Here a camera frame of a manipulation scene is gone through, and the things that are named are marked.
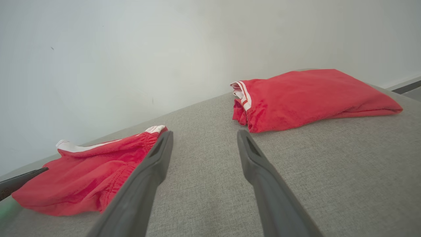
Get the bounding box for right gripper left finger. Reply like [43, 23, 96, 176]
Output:
[86, 130, 174, 237]

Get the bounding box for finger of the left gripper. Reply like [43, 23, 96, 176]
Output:
[0, 167, 49, 202]

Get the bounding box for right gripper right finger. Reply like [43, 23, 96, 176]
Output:
[237, 129, 325, 237]

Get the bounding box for red white-trimmed shorts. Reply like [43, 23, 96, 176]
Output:
[12, 125, 168, 217]

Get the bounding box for red basketball jersey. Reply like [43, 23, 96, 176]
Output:
[230, 68, 404, 133]

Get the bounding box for grey fabric sofa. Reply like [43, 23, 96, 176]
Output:
[0, 68, 421, 237]

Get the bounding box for white wall baseboard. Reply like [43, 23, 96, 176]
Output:
[383, 75, 421, 94]

